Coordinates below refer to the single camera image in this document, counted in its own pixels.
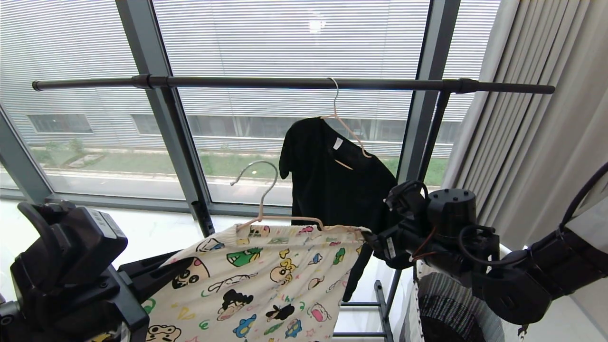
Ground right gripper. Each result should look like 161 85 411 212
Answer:
365 222 473 278

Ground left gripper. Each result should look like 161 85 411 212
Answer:
0 250 190 342

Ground black short-sleeved shirt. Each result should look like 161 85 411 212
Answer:
279 117 400 303

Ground cream printed garment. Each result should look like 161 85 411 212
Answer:
88 224 372 342

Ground pink clothes hanger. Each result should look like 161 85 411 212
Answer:
321 77 373 171
230 161 372 234

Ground white laundry basket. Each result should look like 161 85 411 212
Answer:
404 260 530 342

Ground black clothes rack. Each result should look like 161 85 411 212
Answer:
32 75 555 342

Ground beige curtain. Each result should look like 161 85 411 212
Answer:
439 0 608 252

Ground window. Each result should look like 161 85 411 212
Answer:
0 0 502 219

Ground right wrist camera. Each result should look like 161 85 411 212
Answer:
384 180 429 217

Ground black cable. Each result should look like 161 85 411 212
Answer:
457 224 528 267

